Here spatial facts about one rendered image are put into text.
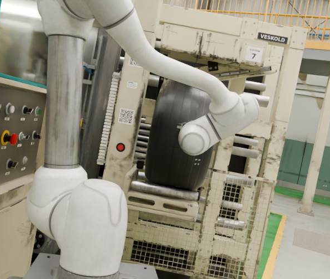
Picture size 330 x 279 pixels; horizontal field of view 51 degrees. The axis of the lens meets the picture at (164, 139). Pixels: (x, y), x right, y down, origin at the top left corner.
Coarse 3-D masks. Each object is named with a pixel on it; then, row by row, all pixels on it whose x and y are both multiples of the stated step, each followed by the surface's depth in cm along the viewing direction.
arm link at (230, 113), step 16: (128, 16) 89; (112, 32) 91; (128, 32) 91; (128, 48) 95; (144, 48) 96; (144, 64) 99; (160, 64) 99; (176, 64) 101; (176, 80) 104; (192, 80) 104; (208, 80) 105; (224, 96) 109; (240, 96) 113; (224, 112) 109; (240, 112) 110; (256, 112) 112; (224, 128) 112; (240, 128) 114
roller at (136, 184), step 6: (132, 180) 171; (138, 180) 170; (132, 186) 169; (138, 186) 168; (144, 186) 168; (150, 186) 168; (156, 186) 169; (162, 186) 169; (168, 186) 170; (156, 192) 169; (162, 192) 168; (168, 192) 168; (174, 192) 168; (180, 192) 168; (186, 192) 168; (192, 192) 169; (198, 192) 170; (186, 198) 169; (192, 198) 168; (198, 198) 168
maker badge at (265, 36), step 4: (260, 32) 227; (260, 36) 227; (264, 36) 227; (268, 36) 227; (272, 36) 227; (276, 36) 226; (280, 36) 226; (268, 40) 227; (272, 40) 227; (276, 40) 227; (280, 40) 227; (284, 40) 226
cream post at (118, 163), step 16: (144, 0) 172; (160, 0) 172; (144, 16) 172; (144, 32) 173; (128, 80) 174; (144, 80) 174; (128, 96) 174; (144, 96) 182; (112, 128) 175; (128, 128) 175; (112, 144) 176; (128, 144) 176; (112, 160) 176; (128, 160) 176; (112, 176) 177
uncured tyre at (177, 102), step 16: (160, 96) 162; (176, 96) 159; (192, 96) 160; (208, 96) 161; (160, 112) 157; (176, 112) 155; (192, 112) 156; (208, 112) 156; (160, 128) 155; (160, 144) 155; (176, 144) 154; (160, 160) 158; (176, 160) 157; (192, 160) 156; (208, 160) 159; (160, 176) 164; (176, 176) 162; (192, 176) 160
